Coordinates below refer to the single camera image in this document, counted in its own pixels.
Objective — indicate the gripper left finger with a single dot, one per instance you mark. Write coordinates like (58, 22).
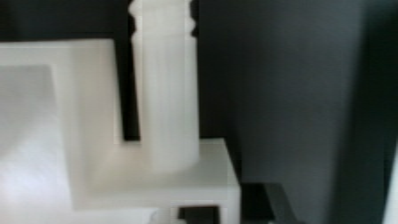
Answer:
(199, 215)

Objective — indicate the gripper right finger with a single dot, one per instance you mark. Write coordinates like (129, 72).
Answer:
(264, 204)

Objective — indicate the white chair seat part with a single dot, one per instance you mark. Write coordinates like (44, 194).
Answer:
(78, 177)

